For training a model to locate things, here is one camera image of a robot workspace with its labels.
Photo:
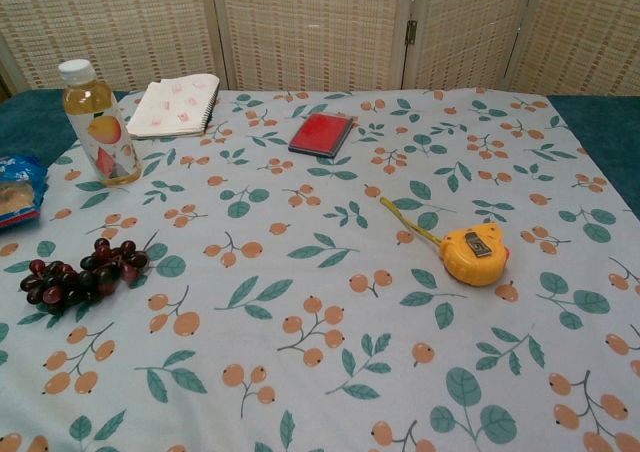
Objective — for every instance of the peach juice bottle white cap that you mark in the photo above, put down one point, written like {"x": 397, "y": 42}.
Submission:
{"x": 100, "y": 137}

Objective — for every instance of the metal screen hinge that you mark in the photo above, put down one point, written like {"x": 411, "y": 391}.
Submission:
{"x": 411, "y": 32}

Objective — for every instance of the woven bamboo folding screen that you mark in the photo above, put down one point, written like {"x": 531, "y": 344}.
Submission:
{"x": 310, "y": 22}

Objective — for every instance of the spiral notebook with red stamps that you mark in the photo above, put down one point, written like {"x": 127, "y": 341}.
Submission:
{"x": 170, "y": 107}

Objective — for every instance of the red ink pad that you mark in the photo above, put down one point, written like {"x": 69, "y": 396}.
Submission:
{"x": 317, "y": 132}

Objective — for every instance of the floral leaf print tablecloth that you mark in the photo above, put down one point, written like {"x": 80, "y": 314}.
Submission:
{"x": 300, "y": 272}

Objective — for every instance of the blue snack bag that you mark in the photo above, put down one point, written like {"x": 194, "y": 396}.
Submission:
{"x": 20, "y": 182}

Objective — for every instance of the yellow tape measure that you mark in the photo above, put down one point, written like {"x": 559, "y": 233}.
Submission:
{"x": 475, "y": 267}

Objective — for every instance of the dark red grape bunch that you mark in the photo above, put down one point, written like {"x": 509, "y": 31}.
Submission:
{"x": 60, "y": 287}

